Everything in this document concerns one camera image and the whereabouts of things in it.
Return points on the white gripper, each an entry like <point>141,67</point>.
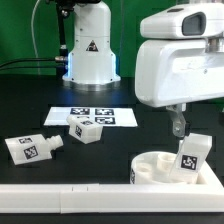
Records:
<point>169,73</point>

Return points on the white L-shaped fence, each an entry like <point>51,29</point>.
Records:
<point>205,196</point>

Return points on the white marker sheet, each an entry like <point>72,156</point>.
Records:
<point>121,117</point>

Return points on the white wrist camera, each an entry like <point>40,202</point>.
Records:
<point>185,21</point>

